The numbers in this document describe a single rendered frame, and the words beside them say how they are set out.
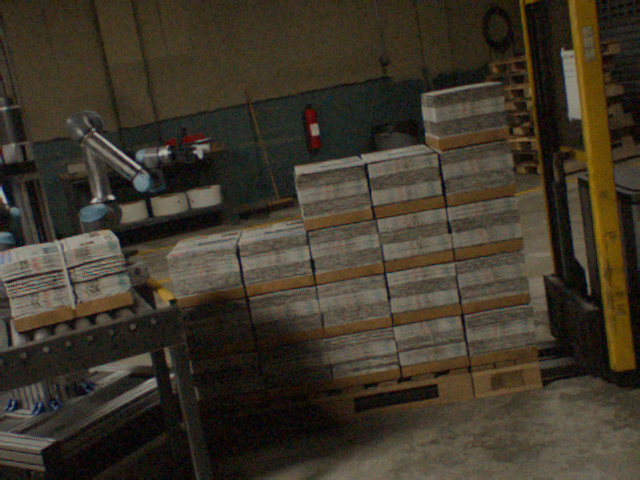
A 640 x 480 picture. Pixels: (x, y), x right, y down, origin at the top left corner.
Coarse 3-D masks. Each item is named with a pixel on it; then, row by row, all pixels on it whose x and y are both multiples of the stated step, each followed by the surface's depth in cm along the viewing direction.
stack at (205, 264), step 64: (192, 256) 343; (256, 256) 345; (320, 256) 346; (384, 256) 348; (192, 320) 348; (256, 320) 349; (320, 320) 350; (448, 320) 351; (256, 384) 354; (384, 384) 355; (448, 384) 356
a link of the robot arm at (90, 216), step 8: (88, 208) 373; (96, 208) 370; (104, 208) 373; (80, 216) 372; (88, 216) 369; (96, 216) 369; (104, 216) 372; (112, 216) 379; (88, 224) 370; (96, 224) 370; (104, 224) 372; (112, 224) 381; (88, 232) 370
